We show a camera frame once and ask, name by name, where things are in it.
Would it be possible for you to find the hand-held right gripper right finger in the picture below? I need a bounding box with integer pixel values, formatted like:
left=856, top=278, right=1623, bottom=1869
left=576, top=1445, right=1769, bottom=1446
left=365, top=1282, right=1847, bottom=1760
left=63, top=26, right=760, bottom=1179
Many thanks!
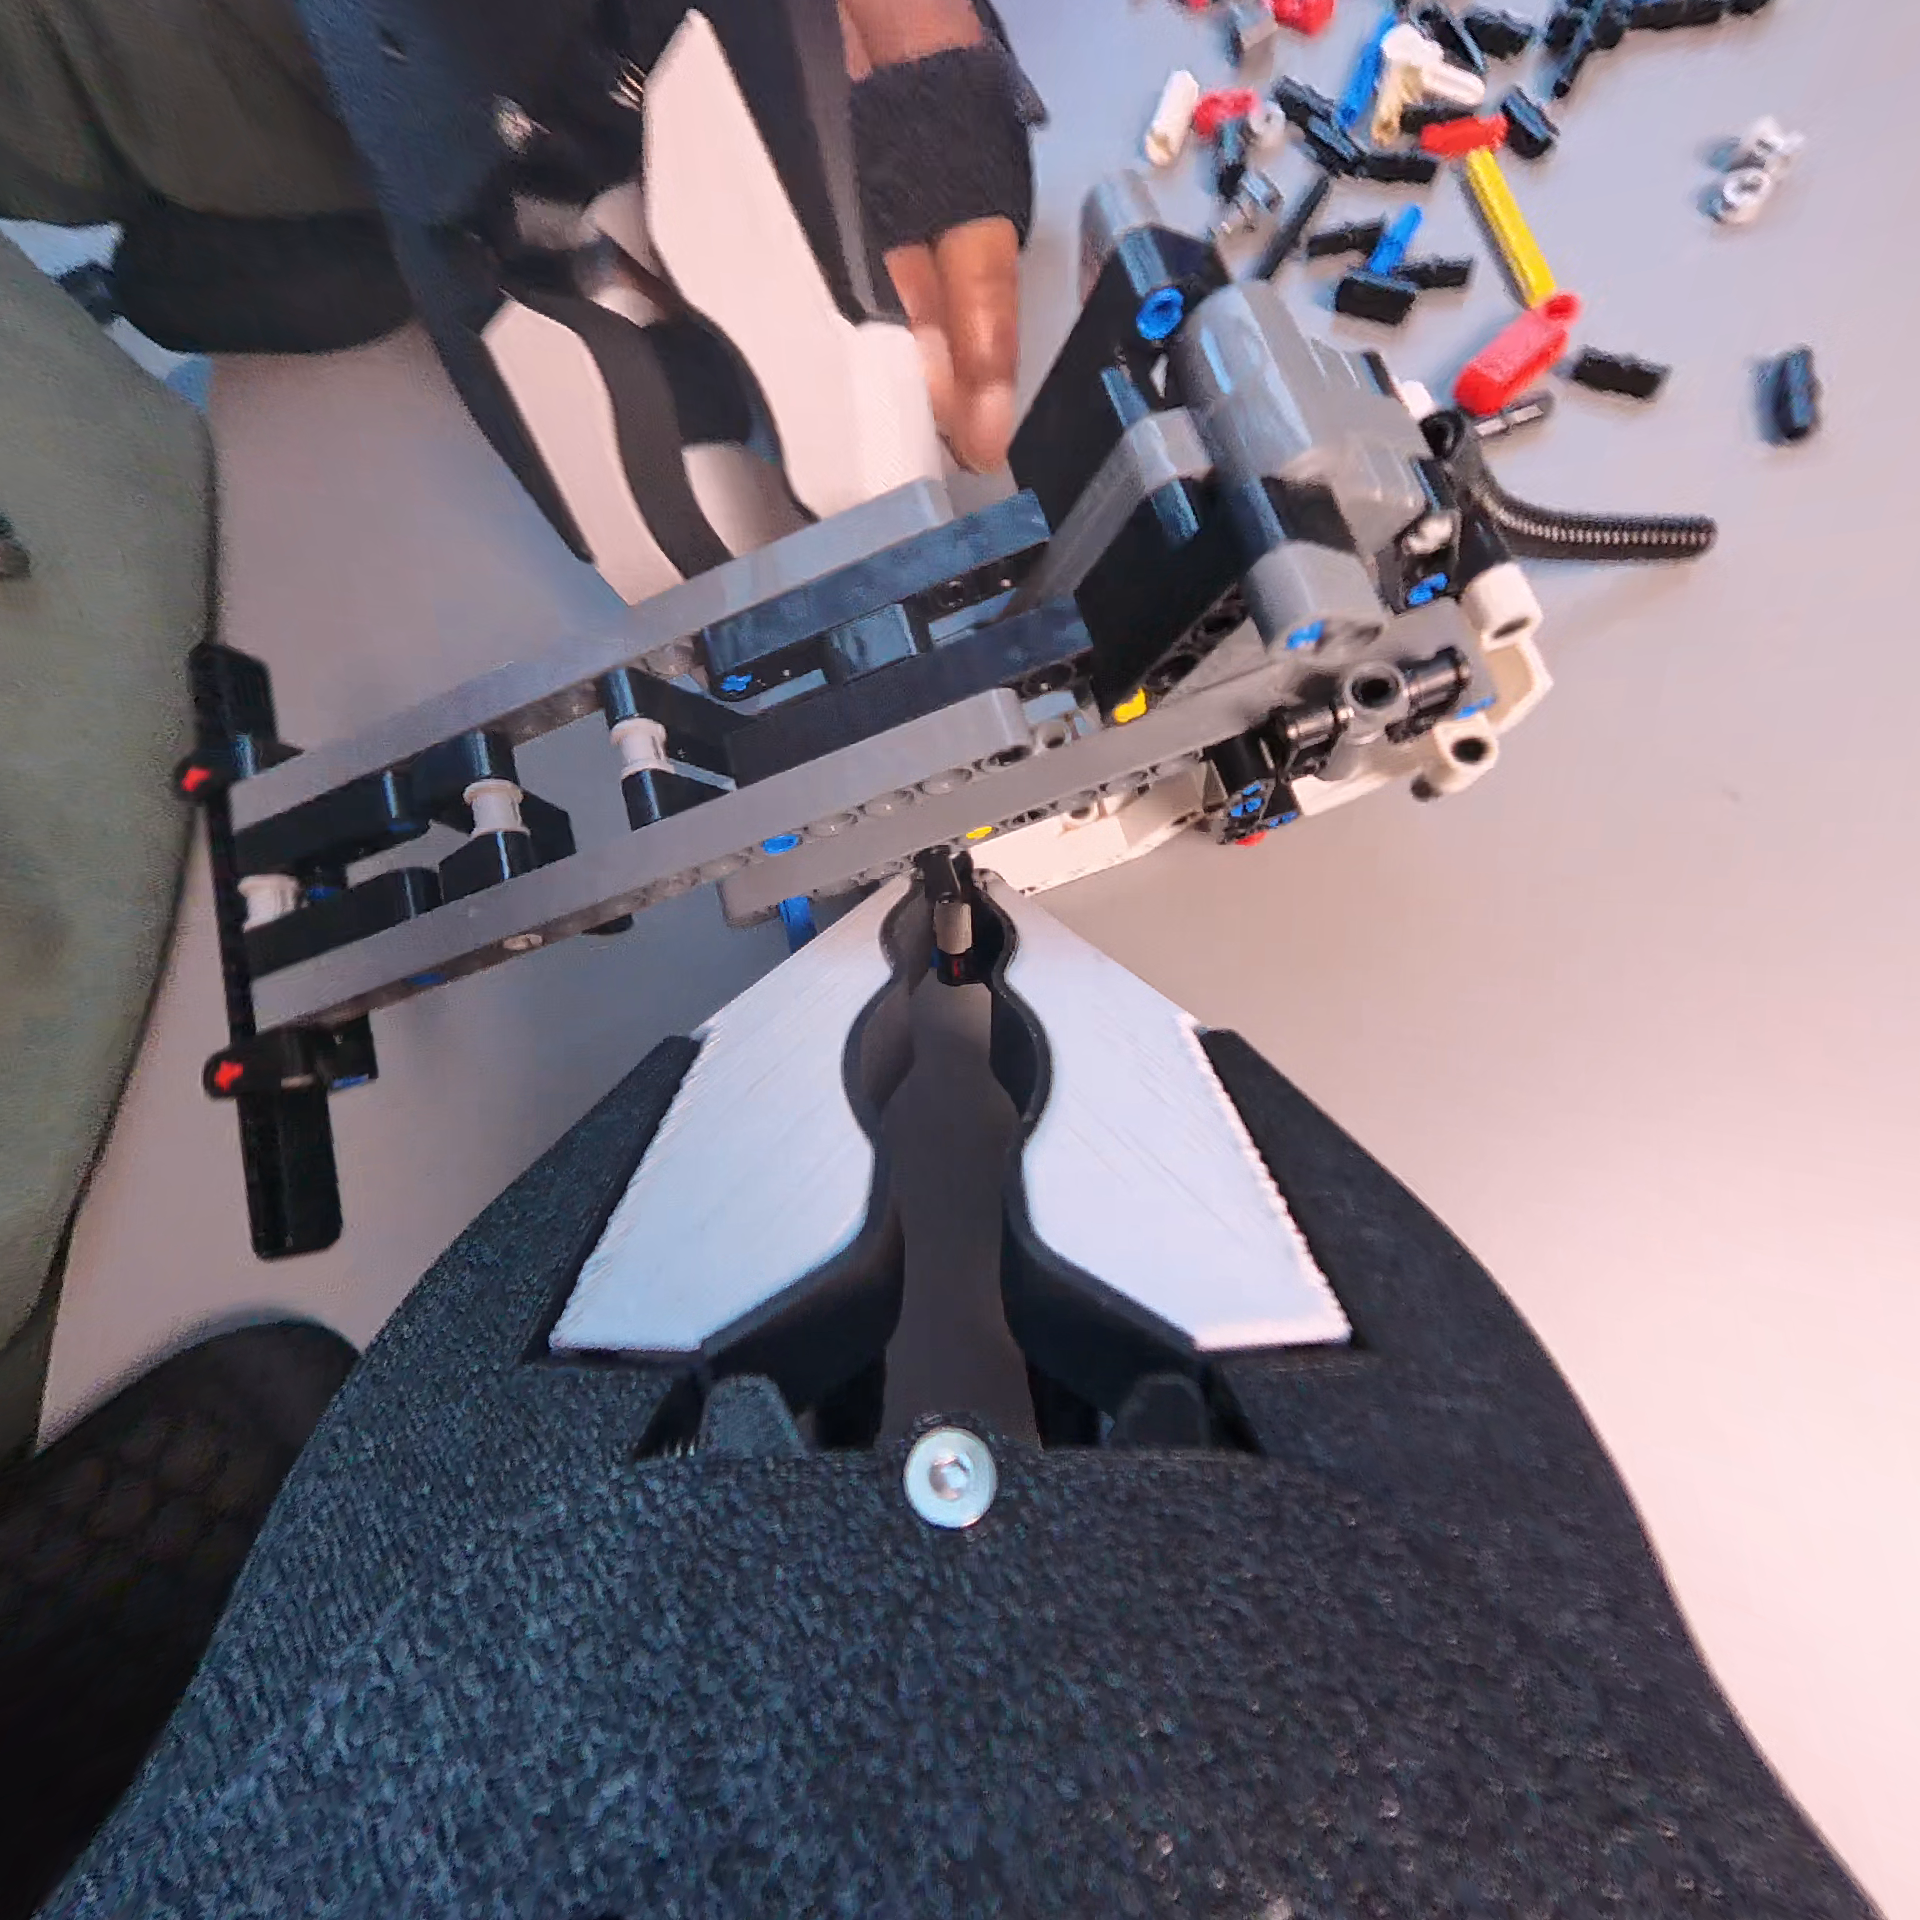
left=976, top=884, right=1355, bottom=1450

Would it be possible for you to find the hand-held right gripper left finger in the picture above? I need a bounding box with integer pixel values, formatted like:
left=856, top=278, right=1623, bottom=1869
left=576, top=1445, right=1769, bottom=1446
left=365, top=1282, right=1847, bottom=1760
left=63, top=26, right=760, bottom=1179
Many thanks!
left=551, top=878, right=921, bottom=1450

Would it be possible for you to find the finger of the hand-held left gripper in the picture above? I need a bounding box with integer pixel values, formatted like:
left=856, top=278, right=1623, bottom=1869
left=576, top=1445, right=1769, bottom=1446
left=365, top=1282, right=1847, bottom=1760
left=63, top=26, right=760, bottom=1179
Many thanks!
left=637, top=11, right=961, bottom=529
left=480, top=288, right=741, bottom=605

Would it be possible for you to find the black building-brick model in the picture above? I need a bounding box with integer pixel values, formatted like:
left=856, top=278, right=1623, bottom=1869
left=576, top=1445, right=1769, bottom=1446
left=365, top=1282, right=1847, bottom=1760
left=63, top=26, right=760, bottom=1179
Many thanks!
left=186, top=172, right=1720, bottom=1262

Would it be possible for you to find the person's left forearm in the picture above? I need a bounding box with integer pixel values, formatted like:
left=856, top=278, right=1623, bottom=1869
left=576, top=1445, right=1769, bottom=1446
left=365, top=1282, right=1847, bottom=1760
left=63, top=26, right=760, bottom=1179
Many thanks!
left=0, top=0, right=368, bottom=226

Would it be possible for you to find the grey desk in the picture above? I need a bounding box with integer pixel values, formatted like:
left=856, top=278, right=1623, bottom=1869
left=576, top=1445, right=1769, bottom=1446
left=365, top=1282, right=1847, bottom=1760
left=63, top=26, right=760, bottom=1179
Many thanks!
left=45, top=0, right=1920, bottom=1920

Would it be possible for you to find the person's left hand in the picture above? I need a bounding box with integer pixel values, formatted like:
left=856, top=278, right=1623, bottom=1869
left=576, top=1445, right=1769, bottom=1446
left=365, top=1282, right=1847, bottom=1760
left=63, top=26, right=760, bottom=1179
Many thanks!
left=842, top=0, right=1040, bottom=470

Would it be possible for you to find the dark rounded object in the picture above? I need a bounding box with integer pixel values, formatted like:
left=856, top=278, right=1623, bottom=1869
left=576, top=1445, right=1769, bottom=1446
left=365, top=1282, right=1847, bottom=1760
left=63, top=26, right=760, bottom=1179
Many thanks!
left=0, top=1318, right=360, bottom=1920

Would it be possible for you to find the pile of small building pieces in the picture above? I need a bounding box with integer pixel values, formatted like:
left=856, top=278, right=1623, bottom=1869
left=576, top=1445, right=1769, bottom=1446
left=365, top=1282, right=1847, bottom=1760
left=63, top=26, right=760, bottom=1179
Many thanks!
left=1147, top=0, right=1826, bottom=448

